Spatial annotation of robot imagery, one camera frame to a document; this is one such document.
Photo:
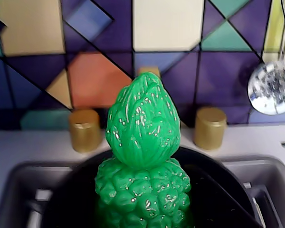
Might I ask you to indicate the gold faucet knob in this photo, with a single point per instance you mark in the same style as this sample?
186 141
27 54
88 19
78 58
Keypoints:
210 130
84 133

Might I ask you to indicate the green toy pineapple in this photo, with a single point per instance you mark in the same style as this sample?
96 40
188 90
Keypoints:
145 133

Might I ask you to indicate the gray toy sink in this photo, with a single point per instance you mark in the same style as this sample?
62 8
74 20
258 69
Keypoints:
26 185

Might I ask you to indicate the gold faucet spout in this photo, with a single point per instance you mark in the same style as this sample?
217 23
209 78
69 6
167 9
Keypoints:
154 70

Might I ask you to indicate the silver toy ladle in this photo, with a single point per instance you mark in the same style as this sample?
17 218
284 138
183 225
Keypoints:
270 90

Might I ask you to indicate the colorful geometric backsplash panel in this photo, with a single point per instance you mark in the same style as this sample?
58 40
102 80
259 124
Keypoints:
97 78

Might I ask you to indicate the blue toy kitchen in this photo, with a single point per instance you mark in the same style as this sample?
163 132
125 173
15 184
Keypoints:
251 140

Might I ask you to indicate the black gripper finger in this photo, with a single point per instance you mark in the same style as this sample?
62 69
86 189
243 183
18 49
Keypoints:
73 202
218 197

